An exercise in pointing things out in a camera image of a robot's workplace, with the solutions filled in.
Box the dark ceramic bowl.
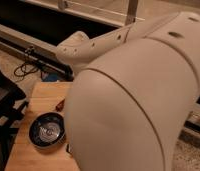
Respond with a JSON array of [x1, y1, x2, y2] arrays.
[[29, 112, 65, 148]]

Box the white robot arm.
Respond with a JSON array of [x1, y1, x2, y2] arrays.
[[56, 12, 200, 171]]

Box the blue object on floor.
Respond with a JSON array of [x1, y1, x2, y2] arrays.
[[42, 73, 59, 82]]

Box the black white striped eraser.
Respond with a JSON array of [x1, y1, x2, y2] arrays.
[[66, 144, 72, 155]]

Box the black cable bundle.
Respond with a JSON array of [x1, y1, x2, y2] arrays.
[[13, 45, 47, 79]]

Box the wooden window frame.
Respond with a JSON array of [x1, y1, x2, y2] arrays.
[[21, 0, 200, 27]]

